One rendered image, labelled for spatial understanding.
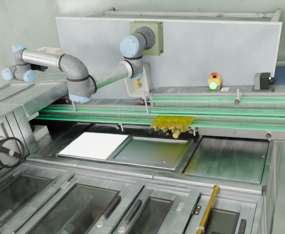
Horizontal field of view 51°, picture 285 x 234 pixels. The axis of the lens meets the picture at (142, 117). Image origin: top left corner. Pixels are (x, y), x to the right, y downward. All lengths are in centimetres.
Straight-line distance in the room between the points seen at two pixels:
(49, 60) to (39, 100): 79
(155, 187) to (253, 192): 50
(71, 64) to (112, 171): 68
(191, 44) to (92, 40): 76
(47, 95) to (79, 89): 90
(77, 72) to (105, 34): 74
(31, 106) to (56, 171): 55
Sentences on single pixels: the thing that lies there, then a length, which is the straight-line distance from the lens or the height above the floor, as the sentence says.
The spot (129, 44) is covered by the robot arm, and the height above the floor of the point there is 105.
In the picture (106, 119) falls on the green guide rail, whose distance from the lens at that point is 225.
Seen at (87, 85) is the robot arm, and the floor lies 140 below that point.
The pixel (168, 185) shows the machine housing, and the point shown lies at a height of 142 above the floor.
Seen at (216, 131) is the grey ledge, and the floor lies 88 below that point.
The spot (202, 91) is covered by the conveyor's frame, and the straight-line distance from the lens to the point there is 192.
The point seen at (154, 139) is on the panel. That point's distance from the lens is 202.
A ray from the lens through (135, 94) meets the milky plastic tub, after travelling 215.
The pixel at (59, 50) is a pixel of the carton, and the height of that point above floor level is 107.
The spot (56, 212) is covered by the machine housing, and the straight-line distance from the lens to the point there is 172.
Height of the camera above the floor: 255
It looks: 51 degrees down
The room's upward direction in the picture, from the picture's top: 135 degrees counter-clockwise
